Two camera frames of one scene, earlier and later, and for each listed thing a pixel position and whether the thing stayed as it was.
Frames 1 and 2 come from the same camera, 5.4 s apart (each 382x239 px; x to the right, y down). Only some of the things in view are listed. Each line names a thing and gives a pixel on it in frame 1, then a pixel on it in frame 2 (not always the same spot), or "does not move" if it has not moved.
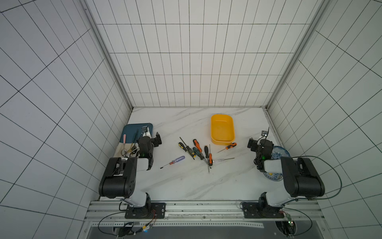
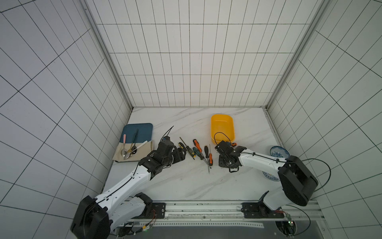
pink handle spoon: [124, 151] does not move
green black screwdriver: [198, 153] does not move
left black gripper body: [155, 141] → [167, 160]
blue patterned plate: [274, 177] does not move
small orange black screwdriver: [210, 161] does not move
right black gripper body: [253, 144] → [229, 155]
